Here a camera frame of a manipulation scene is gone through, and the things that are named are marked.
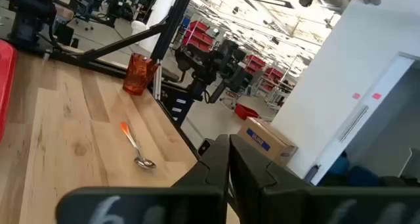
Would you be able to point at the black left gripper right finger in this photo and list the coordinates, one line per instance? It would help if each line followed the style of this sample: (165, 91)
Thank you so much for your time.
(262, 197)

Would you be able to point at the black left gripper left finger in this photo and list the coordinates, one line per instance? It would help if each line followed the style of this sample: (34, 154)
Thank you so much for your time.
(183, 201)

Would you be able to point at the orange translucent plastic cup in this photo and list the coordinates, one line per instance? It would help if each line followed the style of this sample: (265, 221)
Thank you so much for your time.
(139, 74)

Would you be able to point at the black background robot arm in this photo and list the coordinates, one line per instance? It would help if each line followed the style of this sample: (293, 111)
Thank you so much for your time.
(210, 66)

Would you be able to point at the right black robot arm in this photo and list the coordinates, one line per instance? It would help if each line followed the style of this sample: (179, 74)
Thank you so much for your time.
(31, 13)

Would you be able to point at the red plastic tray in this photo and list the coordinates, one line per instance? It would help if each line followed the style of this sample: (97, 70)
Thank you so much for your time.
(6, 86)

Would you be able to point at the brown cardboard box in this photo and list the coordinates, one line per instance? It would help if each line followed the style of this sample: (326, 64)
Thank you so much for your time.
(265, 140)

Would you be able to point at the red plastic floor bin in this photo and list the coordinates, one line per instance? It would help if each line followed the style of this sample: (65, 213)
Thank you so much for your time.
(245, 112)

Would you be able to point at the dark blue drawer cabinet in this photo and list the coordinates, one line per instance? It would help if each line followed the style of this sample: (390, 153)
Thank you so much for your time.
(177, 105)

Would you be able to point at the small rack of red bins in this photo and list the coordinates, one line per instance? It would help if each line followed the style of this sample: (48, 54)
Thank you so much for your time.
(273, 74)
(255, 63)

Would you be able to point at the pink sticky note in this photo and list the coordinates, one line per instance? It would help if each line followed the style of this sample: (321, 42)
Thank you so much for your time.
(376, 96)
(356, 96)

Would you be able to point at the white door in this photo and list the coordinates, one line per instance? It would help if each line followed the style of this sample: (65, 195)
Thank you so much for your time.
(377, 109)

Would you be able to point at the large rack of red bins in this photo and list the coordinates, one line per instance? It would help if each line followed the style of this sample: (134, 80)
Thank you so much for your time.
(198, 36)

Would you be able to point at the white cylindrical bin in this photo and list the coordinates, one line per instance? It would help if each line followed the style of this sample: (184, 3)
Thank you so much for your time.
(138, 27)

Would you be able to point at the black aluminium table frame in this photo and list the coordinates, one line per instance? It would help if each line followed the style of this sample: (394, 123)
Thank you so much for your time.
(174, 20)

